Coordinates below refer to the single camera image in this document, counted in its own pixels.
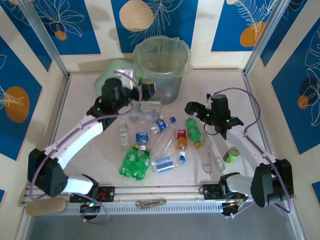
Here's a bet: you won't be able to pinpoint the green bottle orange cap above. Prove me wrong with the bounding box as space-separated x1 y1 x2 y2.
184 117 203 148

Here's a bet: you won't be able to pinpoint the red label juice bottle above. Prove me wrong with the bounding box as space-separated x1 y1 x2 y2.
174 129 188 156

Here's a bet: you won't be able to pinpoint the Pepsi label plastic bottle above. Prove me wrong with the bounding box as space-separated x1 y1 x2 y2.
149 116 177 133

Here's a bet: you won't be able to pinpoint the small clear bottle green cap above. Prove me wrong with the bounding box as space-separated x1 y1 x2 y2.
118 119 132 151

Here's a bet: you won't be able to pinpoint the tall clear plastic bottle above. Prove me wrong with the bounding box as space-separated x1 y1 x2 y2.
149 127 176 160

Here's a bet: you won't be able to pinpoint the light blue label water bottle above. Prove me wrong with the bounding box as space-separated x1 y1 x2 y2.
149 154 187 174

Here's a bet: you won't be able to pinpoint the green Sprite soda bottle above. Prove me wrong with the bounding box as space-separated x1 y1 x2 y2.
119 144 140 177
132 148 152 181

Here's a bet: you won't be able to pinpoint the grey mesh waste bin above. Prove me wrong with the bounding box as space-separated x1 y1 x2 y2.
138 39 183 105

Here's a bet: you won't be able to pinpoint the clear bottle green neck label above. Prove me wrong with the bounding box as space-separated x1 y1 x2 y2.
136 101 162 113

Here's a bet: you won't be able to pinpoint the light green fabric pouch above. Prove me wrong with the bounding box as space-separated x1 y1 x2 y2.
94 57 137 93

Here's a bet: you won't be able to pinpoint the light green cylindrical container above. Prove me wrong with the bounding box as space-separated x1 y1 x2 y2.
223 146 240 165

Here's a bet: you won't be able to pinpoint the small circuit board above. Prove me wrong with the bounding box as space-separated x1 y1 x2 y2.
79 201 102 214
221 201 248 216

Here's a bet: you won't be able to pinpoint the grey metal sheet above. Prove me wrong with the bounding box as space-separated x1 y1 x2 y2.
24 199 307 240

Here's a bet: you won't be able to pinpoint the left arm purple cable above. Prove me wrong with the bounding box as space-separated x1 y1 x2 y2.
29 69 144 225

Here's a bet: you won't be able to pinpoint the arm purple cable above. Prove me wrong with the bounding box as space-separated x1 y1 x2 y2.
212 87 293 221
29 69 144 225

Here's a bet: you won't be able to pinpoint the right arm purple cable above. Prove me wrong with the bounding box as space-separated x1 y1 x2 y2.
212 87 293 221

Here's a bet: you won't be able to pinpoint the aluminium side rail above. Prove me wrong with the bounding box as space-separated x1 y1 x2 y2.
242 72 282 181
34 74 72 187

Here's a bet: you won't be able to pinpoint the metal wire tongs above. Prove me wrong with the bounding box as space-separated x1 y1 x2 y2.
201 132 226 175

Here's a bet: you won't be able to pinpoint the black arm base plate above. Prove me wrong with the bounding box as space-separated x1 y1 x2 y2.
202 184 248 201
68 186 116 203

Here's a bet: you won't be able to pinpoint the aluminium mounting rail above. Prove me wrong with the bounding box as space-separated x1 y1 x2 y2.
18 181 297 207

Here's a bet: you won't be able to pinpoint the aluminium frame post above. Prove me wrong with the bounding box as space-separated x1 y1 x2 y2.
18 0 71 78
242 0 288 75

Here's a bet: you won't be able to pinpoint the grey slotted cable duct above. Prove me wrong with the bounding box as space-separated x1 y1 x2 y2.
59 201 295 216

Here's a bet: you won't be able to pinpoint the flat metal bracket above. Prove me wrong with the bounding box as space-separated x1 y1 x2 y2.
134 197 168 208

